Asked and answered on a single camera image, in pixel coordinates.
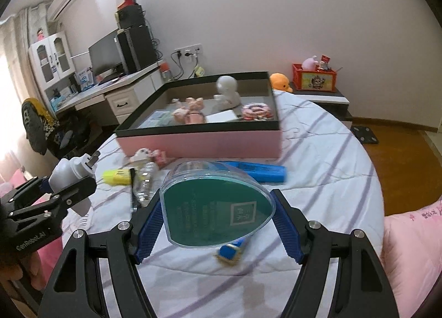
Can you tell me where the white usb charger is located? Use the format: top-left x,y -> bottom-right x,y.
205,110 -> 239,123

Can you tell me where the pink pig doll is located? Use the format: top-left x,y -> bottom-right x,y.
172,97 -> 206,124

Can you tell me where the pink black storage box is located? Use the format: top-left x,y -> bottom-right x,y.
115,72 -> 282,159

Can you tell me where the white plug adapter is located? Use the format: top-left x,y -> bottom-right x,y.
49,151 -> 100,217

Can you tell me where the teal egg case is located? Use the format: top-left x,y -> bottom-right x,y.
160,160 -> 276,248

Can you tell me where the black floor scale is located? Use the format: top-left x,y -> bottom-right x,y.
351,125 -> 379,144

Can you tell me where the snack bag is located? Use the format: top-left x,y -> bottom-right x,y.
194,66 -> 205,77

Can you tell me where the black computer monitor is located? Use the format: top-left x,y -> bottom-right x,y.
88,30 -> 123,76

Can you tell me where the white glass cabinet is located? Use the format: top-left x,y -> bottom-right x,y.
28,31 -> 76,91

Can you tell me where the black office chair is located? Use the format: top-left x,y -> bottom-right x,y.
22,98 -> 93,160

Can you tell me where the pink brick toy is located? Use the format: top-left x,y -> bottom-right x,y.
241,103 -> 273,121

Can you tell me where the striped white table cloth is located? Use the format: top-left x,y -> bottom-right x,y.
61,89 -> 386,318

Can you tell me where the yellow highlighter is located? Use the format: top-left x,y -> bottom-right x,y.
103,168 -> 132,186

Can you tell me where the white desk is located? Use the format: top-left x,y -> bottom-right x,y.
56,63 -> 163,126

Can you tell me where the red capped bottle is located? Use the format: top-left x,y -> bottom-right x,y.
160,61 -> 173,82

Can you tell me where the pink plush in crate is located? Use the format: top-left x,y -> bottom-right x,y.
301,55 -> 319,71

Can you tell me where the white robot figurine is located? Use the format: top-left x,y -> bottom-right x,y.
214,75 -> 241,111

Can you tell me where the orange octopus plush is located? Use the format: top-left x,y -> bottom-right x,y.
270,73 -> 293,93

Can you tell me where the black computer tower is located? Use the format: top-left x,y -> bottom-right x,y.
115,25 -> 157,74

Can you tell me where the low tv bench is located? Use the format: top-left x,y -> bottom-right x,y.
293,89 -> 353,129

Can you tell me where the black subwoofer speaker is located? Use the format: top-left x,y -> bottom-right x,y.
115,4 -> 145,30

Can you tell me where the red toy crate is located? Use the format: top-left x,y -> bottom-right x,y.
292,64 -> 337,93

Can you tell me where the beige curtain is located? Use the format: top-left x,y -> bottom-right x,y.
1,10 -> 40,183

